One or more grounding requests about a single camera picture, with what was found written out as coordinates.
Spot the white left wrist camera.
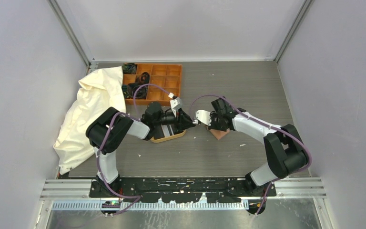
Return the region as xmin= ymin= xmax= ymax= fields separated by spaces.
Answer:
xmin=170 ymin=97 xmax=183 ymax=117

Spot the tan leather card holder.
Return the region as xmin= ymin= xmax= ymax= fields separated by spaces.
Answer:
xmin=205 ymin=126 xmax=230 ymax=140

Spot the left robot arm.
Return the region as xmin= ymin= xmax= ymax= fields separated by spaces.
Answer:
xmin=85 ymin=102 xmax=195 ymax=197

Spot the orange compartment organizer tray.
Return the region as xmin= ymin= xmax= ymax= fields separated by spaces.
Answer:
xmin=122 ymin=63 xmax=183 ymax=106

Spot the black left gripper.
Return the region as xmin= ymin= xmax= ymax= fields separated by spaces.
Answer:
xmin=154 ymin=108 xmax=195 ymax=131

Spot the black coiled cable top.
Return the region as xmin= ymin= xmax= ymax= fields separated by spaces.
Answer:
xmin=122 ymin=63 xmax=138 ymax=75

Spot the black credit card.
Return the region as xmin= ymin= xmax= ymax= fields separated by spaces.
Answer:
xmin=153 ymin=125 xmax=165 ymax=139

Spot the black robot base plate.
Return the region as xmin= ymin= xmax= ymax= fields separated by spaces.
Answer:
xmin=89 ymin=175 xmax=277 ymax=205

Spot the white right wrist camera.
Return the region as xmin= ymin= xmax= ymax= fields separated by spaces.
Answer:
xmin=193 ymin=110 xmax=212 ymax=126

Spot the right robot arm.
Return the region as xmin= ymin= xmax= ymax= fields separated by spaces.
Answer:
xmin=209 ymin=97 xmax=311 ymax=196

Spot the yellow oval tray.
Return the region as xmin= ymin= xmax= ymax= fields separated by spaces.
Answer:
xmin=150 ymin=125 xmax=186 ymax=143

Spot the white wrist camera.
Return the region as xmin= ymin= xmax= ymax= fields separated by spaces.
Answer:
xmin=193 ymin=110 xmax=212 ymax=126
xmin=170 ymin=97 xmax=183 ymax=117

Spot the aluminium front rail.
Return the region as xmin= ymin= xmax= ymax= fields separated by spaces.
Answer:
xmin=40 ymin=177 xmax=326 ymax=214

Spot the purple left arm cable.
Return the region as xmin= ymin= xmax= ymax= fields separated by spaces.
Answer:
xmin=95 ymin=83 xmax=175 ymax=216

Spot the black coiled cable large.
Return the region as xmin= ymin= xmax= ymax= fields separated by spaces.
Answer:
xmin=122 ymin=83 xmax=148 ymax=99

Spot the cream cloth bag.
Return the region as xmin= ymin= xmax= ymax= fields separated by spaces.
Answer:
xmin=53 ymin=67 xmax=126 ymax=175

